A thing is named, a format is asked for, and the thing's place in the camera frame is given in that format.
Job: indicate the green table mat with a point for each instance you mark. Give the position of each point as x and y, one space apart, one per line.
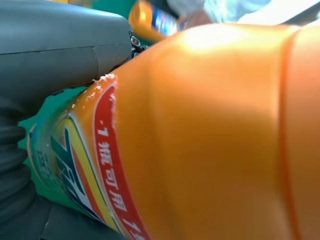
52 106

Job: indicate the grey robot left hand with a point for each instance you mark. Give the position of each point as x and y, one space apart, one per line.
55 49

